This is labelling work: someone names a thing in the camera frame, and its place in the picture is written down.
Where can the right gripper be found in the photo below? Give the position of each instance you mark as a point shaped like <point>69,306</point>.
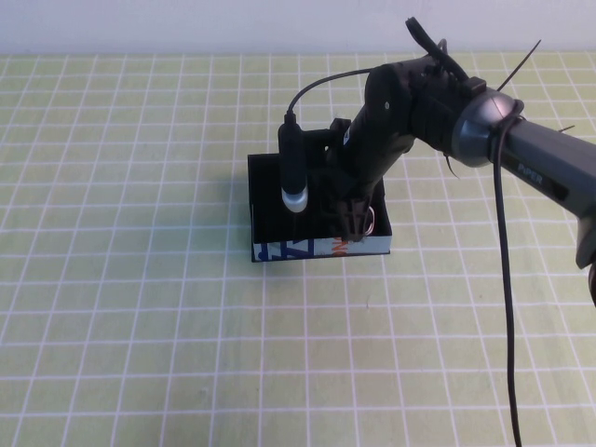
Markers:
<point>358,163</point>

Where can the dark glasses with pink rim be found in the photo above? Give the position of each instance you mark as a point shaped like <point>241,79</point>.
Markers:
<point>371,219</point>

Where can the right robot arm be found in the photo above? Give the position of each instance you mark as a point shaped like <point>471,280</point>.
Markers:
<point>535,149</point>

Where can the black open glasses case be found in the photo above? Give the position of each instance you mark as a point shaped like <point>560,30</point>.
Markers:
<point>265,186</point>

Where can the black zip tie tail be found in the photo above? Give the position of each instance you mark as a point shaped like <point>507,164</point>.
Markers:
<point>521,63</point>
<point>451,167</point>

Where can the green checkered tablecloth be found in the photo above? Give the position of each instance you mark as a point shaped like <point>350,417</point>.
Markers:
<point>139,326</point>

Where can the black camera with silver tip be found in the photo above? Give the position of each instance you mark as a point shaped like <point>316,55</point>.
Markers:
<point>293,163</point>

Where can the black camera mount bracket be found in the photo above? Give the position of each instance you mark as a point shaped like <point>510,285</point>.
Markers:
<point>326,135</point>

